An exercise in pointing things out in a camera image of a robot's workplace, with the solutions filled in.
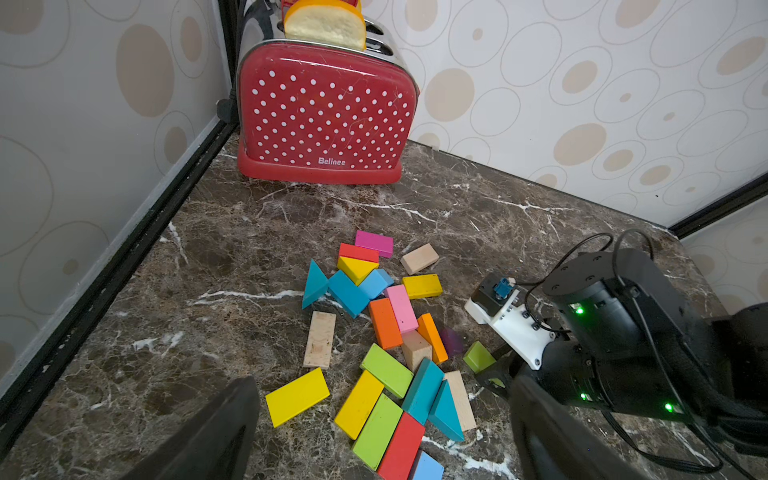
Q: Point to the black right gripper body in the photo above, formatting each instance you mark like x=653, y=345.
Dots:
x=573, y=377

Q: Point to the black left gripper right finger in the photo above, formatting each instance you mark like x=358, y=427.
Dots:
x=552, y=444

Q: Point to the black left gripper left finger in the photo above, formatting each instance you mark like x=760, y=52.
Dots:
x=214, y=444

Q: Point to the green rectangular block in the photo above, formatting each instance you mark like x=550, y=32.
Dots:
x=478, y=358

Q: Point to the natural wood rectangular block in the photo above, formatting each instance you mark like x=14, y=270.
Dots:
x=461, y=399

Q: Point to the light blue rectangular block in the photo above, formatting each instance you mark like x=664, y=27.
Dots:
x=426, y=468

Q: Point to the orange rectangular block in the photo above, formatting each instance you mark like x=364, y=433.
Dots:
x=428, y=330

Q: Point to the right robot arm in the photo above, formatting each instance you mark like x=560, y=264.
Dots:
x=633, y=345

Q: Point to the yellow rectangular block left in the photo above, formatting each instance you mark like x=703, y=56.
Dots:
x=296, y=397

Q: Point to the yellow rectangular block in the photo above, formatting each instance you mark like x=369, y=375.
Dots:
x=422, y=286
x=296, y=397
x=357, y=407

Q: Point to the teal triangular block lower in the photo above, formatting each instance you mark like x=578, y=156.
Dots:
x=443, y=414

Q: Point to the teal triangular block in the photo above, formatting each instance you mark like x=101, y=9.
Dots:
x=316, y=285
x=443, y=414

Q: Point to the purple triangular block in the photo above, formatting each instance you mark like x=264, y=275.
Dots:
x=452, y=342

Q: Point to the yellow rectangular block lower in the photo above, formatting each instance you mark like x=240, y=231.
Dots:
x=357, y=407

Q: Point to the natural wood block left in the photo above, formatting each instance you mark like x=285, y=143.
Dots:
x=318, y=350

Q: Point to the teal rectangular block lower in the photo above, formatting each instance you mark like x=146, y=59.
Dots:
x=423, y=390

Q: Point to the teal rectangular block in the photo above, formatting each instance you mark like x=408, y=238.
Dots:
x=423, y=390
x=351, y=297

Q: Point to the lime green block lower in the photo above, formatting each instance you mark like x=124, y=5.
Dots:
x=377, y=432

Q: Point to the lime green block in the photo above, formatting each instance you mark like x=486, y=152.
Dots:
x=395, y=376
x=377, y=432

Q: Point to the red rectangular block lower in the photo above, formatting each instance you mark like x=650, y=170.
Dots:
x=402, y=450

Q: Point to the red rectangular block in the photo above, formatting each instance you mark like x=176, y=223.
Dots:
x=402, y=450
x=358, y=253

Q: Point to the natural wood triangular block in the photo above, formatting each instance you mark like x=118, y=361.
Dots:
x=415, y=349

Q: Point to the yellow rectangular block upper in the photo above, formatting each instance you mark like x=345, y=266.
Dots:
x=422, y=286

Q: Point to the lime green block upper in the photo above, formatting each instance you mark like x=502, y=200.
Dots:
x=395, y=376

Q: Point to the pink rectangular block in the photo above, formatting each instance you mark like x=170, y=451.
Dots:
x=402, y=308

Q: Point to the teal triangular block left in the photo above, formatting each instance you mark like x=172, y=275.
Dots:
x=316, y=285

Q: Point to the orange-red rectangular block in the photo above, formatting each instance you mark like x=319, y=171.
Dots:
x=387, y=332

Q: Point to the natural wood block upper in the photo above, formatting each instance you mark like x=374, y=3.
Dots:
x=419, y=259

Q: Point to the teal rectangular block upper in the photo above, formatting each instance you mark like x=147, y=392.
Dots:
x=351, y=297

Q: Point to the light blue triangular block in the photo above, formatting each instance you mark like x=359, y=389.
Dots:
x=375, y=284

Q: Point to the yellow triangular block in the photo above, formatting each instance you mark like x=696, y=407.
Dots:
x=356, y=270

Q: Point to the magenta rectangular block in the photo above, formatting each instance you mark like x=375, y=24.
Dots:
x=380, y=243

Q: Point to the red rectangular block upper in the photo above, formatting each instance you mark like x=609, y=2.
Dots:
x=358, y=253

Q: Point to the red polka dot toy toaster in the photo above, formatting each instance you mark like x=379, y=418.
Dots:
x=317, y=113

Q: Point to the toy bread slice front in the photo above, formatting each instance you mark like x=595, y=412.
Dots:
x=331, y=22

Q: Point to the black corner frame post left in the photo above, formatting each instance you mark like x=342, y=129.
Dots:
x=110, y=114

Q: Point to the black corner frame post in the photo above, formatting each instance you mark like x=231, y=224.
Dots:
x=110, y=114
x=721, y=208

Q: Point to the black corner frame post right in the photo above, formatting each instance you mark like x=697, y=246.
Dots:
x=721, y=208

